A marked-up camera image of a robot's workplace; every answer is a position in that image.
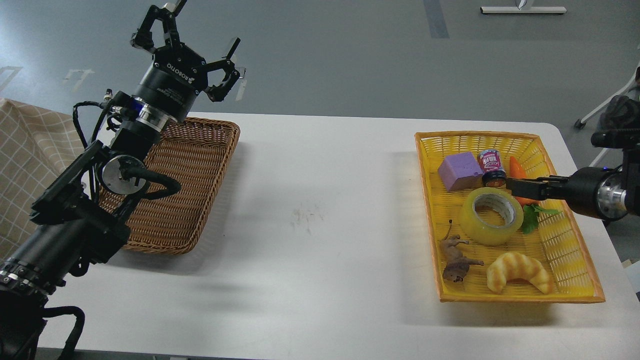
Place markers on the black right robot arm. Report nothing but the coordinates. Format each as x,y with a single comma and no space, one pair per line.
618,129

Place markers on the yellow plastic basket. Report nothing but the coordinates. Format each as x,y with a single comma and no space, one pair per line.
557,241

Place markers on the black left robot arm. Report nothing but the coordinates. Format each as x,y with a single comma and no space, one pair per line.
82,216

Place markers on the toy croissant bread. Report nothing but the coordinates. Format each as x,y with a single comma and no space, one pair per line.
513,265

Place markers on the orange toy carrot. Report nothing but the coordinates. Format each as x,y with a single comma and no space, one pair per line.
517,172

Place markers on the small pink can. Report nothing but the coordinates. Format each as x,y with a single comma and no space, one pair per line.
494,174

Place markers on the yellow tape roll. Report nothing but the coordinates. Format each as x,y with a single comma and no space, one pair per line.
490,216

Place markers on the white chair frame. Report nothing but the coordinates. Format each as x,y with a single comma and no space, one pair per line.
632,85

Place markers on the purple foam block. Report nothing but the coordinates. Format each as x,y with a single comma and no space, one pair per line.
459,171

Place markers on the white stand base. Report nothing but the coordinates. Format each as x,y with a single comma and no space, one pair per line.
523,7

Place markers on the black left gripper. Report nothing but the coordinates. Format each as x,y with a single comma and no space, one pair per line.
172,82

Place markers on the brown wicker basket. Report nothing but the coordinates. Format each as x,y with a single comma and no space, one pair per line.
196,153

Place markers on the brown toy animal figure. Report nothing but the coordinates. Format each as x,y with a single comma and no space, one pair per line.
457,264

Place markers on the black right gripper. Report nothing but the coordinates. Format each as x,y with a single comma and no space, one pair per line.
595,192

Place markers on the beige checkered cloth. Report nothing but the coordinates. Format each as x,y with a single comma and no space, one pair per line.
36,145

